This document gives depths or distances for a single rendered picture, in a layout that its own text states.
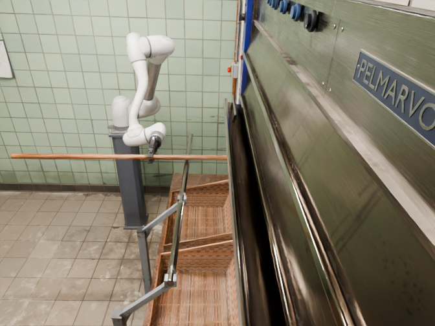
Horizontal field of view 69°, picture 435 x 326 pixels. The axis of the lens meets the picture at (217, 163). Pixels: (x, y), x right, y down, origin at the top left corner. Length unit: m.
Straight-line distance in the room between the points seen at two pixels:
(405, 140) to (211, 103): 2.67
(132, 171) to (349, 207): 2.37
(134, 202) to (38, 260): 0.91
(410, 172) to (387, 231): 0.10
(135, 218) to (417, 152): 2.84
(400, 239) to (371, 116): 0.18
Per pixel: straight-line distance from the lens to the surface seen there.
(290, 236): 0.91
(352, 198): 0.58
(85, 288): 2.83
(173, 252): 1.32
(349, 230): 0.56
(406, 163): 0.46
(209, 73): 2.97
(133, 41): 2.20
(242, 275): 0.90
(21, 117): 3.62
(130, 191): 2.92
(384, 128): 0.50
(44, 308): 2.83
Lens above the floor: 2.13
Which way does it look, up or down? 31 degrees down
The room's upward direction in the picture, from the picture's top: 2 degrees clockwise
